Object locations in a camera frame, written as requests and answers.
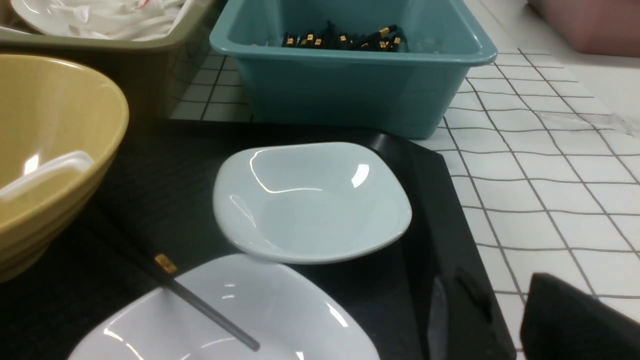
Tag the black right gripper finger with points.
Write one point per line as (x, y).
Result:
(560, 322)

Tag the white square dish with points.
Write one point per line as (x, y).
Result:
(314, 203)
(290, 317)

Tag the black chopstick gold band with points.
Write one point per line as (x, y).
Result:
(139, 252)

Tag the white soup spoon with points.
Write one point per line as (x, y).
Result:
(35, 173)

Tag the yellow noodle bowl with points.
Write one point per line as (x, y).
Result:
(50, 107)

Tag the black serving tray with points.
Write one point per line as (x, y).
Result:
(158, 191)

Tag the pink plastic bin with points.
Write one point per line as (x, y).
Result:
(595, 27)

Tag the teal plastic bin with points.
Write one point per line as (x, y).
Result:
(404, 93)

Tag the pile of black chopsticks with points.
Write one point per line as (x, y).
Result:
(389, 39)

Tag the olive plastic bin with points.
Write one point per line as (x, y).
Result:
(157, 76)

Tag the pile of white spoons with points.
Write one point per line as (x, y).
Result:
(119, 20)

